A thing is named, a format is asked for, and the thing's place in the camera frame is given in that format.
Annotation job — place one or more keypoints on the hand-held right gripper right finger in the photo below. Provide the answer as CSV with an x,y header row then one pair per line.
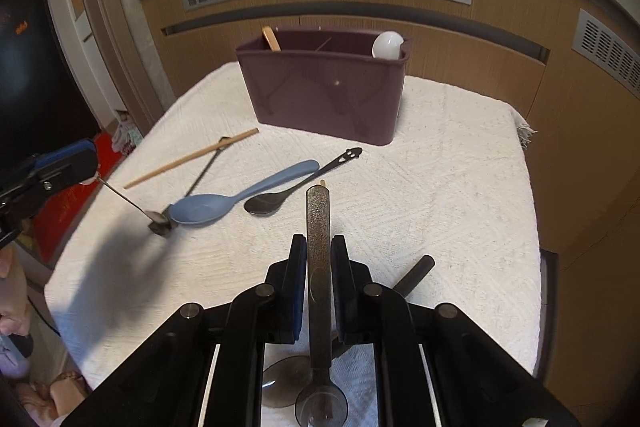
x,y
339,268

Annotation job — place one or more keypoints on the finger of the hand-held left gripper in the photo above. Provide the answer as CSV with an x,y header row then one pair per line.
x,y
60,167

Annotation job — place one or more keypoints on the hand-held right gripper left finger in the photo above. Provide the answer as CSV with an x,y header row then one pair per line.
x,y
299,268

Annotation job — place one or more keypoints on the small silver spoon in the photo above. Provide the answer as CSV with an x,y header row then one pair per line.
x,y
127,202

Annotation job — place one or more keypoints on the dark purple utensil holder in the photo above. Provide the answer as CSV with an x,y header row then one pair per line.
x,y
320,92

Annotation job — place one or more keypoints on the person's left hand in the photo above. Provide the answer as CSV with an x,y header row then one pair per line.
x,y
11,287

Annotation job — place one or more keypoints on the blue plastic spoon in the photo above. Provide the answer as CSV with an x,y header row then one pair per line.
x,y
215,207

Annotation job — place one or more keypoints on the thin black metal utensil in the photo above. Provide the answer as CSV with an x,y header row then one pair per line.
x,y
207,167

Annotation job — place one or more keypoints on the white textured tablecloth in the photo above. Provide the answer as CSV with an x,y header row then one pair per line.
x,y
450,187

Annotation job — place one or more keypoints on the wooden radiator cabinet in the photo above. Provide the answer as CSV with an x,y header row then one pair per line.
x,y
505,72

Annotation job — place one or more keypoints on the short grey vent grille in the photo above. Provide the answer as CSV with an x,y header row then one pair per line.
x,y
607,52

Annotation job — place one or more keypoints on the wooden door frame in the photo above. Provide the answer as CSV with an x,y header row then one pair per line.
x,y
100,32

